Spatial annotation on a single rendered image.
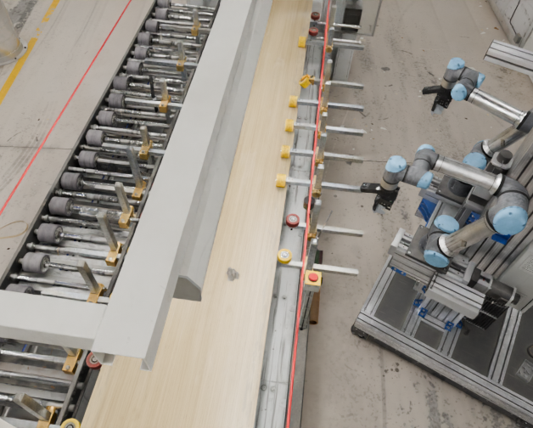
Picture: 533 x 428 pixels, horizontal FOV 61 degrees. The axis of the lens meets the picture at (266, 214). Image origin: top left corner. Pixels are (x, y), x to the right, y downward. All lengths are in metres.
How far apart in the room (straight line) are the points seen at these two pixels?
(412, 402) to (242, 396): 1.42
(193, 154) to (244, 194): 1.97
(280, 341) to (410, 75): 3.69
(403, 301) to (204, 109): 2.63
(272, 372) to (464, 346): 1.36
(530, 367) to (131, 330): 3.04
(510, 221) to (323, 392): 1.71
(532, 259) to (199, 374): 1.67
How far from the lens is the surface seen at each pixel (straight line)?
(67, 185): 3.11
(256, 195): 2.75
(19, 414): 2.73
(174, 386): 2.24
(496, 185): 2.12
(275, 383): 2.52
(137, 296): 0.65
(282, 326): 2.63
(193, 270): 0.76
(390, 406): 3.25
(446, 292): 2.55
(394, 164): 1.96
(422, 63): 5.71
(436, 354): 3.21
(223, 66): 0.98
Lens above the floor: 3.03
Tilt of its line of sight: 53 degrees down
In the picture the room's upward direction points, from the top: 3 degrees clockwise
